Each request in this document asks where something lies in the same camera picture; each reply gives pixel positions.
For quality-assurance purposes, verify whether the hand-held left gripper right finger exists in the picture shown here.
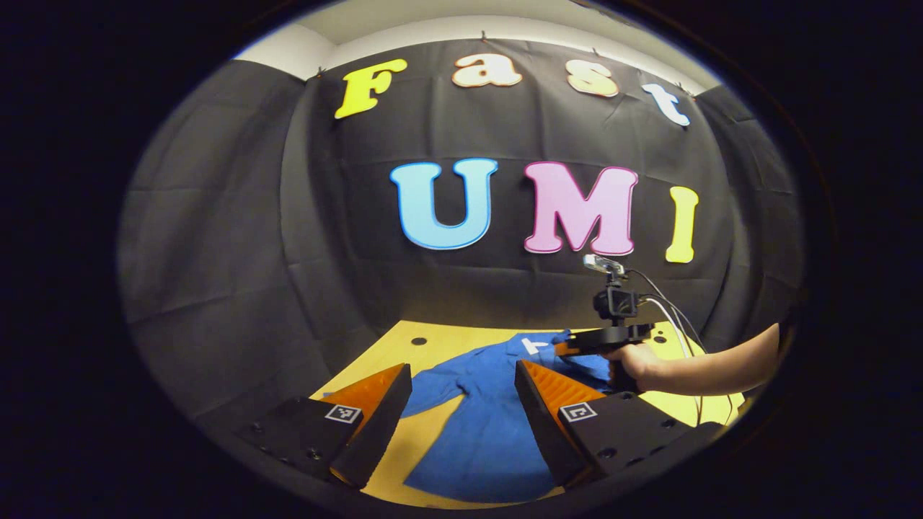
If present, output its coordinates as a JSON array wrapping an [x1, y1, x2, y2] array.
[[514, 359, 724, 489]]

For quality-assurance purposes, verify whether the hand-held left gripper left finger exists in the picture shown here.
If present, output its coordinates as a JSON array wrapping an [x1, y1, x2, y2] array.
[[234, 363, 413, 489]]

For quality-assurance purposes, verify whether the black cable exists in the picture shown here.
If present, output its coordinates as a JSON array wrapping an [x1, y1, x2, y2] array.
[[626, 268, 711, 426]]

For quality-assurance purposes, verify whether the white cable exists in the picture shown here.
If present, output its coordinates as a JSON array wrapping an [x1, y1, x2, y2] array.
[[640, 296, 697, 359]]

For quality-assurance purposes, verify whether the blue corduroy shirt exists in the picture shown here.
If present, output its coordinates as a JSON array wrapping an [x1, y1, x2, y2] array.
[[324, 330, 614, 504]]

